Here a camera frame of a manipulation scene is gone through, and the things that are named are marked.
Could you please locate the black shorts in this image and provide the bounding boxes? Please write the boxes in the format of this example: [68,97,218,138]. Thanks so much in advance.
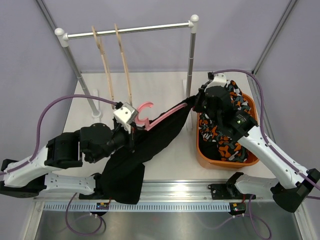
[99,95,196,205]

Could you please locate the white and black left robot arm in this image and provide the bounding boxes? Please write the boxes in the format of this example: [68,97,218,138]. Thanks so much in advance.
[0,123,134,200]

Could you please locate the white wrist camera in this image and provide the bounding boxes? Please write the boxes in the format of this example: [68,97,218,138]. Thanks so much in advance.
[204,72,227,88]
[113,102,139,134]

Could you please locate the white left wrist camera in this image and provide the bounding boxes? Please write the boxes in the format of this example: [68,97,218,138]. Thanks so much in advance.
[113,102,139,134]

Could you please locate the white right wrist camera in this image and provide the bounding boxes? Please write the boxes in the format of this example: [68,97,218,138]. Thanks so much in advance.
[204,72,227,88]

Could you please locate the pink plastic hanger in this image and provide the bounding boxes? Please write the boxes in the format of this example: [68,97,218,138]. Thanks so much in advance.
[134,101,188,132]

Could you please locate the orange camouflage shorts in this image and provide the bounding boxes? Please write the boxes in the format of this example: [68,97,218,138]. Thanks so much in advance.
[198,80,252,163]

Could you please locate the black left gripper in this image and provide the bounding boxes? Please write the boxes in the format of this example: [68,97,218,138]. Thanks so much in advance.
[88,122,148,165]

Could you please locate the orange plastic laundry basket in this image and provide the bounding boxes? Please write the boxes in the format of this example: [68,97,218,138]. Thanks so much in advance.
[195,93,259,171]

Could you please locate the purple cable lower left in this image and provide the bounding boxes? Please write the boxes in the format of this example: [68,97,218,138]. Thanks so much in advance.
[64,193,108,236]

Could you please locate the beige wooden hanger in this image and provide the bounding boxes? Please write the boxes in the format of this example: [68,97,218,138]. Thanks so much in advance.
[114,23,133,104]
[91,26,115,101]

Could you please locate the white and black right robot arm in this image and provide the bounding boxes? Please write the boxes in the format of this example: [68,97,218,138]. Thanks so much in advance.
[194,85,320,213]

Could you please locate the purple cable lower right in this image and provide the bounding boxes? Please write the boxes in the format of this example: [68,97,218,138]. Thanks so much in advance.
[194,194,273,240]

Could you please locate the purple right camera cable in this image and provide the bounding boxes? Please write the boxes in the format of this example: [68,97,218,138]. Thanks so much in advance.
[213,69,320,192]

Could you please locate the white slotted cable duct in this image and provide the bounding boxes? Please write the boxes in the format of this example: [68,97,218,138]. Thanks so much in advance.
[43,202,231,213]

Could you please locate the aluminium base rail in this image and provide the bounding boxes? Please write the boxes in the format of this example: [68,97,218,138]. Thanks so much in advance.
[32,181,305,203]

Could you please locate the white and steel clothes rack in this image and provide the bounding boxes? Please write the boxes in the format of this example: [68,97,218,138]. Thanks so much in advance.
[58,14,201,118]

